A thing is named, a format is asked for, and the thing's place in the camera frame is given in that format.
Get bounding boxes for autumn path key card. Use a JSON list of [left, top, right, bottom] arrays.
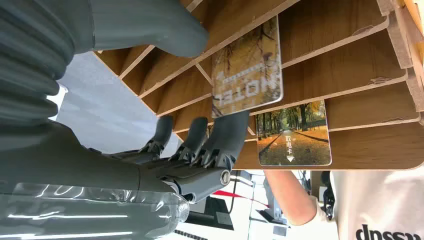
[[255, 99, 333, 168]]

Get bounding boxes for person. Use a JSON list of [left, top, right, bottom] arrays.
[[263, 164, 424, 240]]

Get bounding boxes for wooden slotted card rack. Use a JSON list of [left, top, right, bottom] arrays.
[[93, 0, 424, 172]]

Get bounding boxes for grey desktop stand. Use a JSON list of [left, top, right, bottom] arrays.
[[257, 178, 290, 227]]

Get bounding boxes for black cable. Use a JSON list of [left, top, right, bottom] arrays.
[[227, 170, 240, 215]]

